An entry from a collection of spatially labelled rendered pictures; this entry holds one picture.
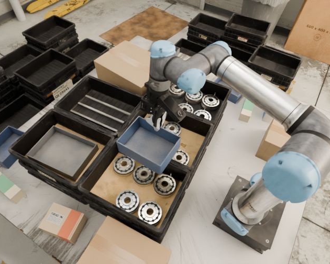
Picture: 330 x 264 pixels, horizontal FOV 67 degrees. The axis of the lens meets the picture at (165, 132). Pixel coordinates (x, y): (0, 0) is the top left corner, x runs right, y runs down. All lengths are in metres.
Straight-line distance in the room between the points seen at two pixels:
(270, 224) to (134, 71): 1.11
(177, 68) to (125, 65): 0.93
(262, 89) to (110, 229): 0.78
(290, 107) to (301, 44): 3.03
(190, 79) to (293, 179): 0.36
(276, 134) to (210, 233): 0.62
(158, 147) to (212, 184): 0.47
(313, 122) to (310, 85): 2.63
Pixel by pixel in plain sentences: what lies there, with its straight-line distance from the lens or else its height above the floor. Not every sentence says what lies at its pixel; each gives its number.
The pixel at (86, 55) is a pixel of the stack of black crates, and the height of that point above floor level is 0.38.
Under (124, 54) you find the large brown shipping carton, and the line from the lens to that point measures 1.73.
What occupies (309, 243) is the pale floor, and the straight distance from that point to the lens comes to 2.25.
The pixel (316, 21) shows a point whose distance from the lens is 3.69.
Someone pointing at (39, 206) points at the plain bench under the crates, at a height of 0.70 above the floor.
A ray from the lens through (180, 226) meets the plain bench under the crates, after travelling 1.26.
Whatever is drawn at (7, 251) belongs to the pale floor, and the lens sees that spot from 2.20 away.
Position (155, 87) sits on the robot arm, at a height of 1.34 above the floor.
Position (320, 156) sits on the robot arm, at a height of 1.44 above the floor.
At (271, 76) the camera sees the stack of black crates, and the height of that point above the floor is 0.53.
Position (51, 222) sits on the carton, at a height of 0.77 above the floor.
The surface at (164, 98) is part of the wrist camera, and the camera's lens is 0.87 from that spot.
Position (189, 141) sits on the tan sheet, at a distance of 1.32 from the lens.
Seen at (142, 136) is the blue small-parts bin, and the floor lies 1.07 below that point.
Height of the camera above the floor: 1.91
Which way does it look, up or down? 53 degrees down
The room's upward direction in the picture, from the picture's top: 3 degrees clockwise
